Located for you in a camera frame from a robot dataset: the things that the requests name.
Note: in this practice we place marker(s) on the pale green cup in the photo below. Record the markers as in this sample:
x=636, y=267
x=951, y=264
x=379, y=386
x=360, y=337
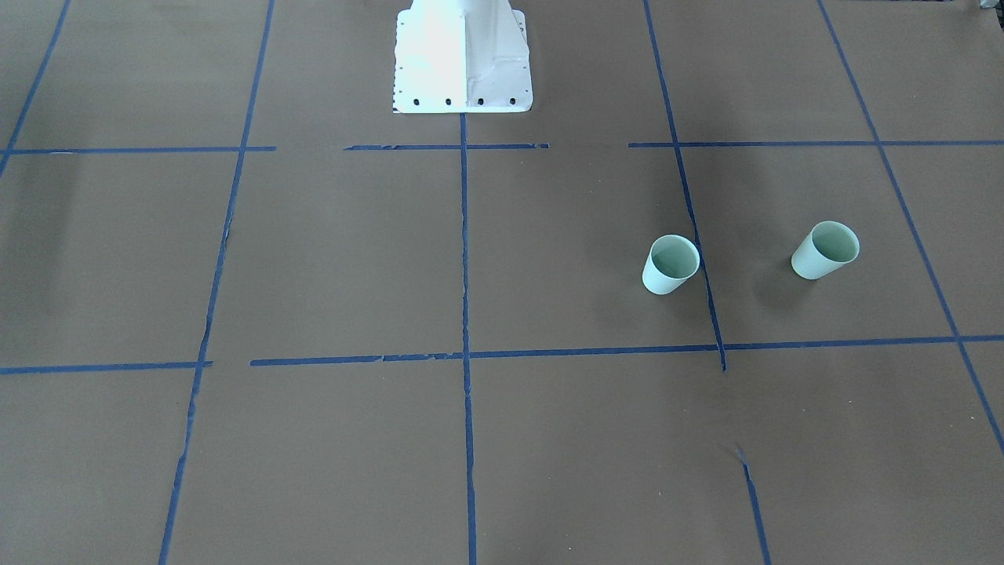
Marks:
x=827, y=247
x=671, y=261

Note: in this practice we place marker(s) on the blue tape line far vertical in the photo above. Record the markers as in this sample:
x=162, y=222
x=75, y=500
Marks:
x=9, y=148

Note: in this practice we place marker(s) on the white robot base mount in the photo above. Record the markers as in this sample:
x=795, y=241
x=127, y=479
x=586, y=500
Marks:
x=461, y=56

